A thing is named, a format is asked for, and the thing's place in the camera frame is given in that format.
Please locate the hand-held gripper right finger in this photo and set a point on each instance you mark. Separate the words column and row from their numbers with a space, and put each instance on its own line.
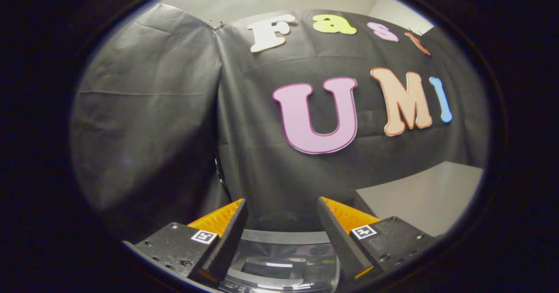
column 334, row 240

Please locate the black backdrop cloth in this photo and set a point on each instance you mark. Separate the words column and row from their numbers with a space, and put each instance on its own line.
column 153, row 122

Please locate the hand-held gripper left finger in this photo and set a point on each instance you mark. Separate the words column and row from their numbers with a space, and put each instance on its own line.
column 227, row 240

